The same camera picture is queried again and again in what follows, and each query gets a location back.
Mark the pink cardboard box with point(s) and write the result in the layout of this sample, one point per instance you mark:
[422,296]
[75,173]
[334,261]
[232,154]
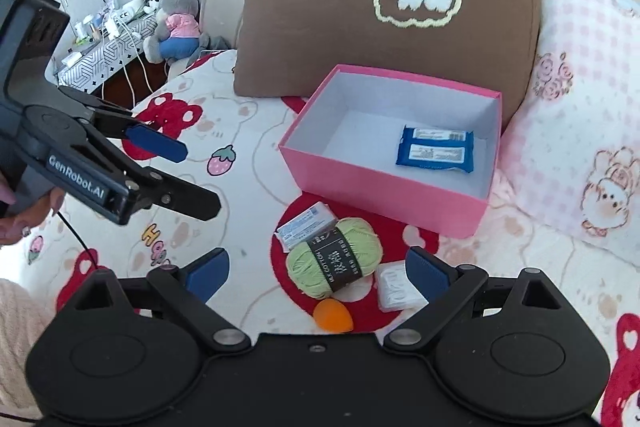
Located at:
[380,202]

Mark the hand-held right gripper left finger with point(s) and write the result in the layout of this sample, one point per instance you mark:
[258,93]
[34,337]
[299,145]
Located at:
[210,274]

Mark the bear print bed sheet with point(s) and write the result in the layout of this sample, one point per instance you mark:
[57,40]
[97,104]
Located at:
[250,177]

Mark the green yarn ball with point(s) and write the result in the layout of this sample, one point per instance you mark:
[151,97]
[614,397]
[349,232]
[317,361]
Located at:
[312,269]

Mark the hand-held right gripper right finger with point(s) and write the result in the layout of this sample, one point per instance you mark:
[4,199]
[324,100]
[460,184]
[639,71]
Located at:
[425,272]

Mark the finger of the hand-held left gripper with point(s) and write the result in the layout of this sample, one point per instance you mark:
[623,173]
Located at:
[185,199]
[155,142]

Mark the brown embroidered pillow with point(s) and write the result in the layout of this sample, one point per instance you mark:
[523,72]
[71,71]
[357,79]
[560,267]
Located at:
[320,17]

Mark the pink checked pillow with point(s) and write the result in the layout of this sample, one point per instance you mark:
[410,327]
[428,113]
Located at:
[580,107]

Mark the clear plastic packet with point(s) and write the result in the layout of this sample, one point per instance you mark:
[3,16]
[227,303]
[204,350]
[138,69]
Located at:
[395,289]

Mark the grey plush rabbit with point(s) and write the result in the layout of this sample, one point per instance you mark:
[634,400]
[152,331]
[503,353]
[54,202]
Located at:
[177,4]

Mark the orange makeup sponge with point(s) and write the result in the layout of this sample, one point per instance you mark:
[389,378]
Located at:
[332,317]

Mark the person's fuzzy pink clothing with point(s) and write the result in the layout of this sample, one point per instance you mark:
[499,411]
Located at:
[20,347]

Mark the side table with patterned cloth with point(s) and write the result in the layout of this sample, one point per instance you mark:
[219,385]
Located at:
[100,59]

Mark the person's left hand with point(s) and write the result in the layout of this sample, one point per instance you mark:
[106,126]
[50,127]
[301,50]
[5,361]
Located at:
[15,227]

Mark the blue wipes packet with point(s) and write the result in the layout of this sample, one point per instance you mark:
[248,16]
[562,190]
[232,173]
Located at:
[435,152]

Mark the white and blue soap box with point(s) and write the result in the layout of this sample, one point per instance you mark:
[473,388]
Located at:
[305,224]

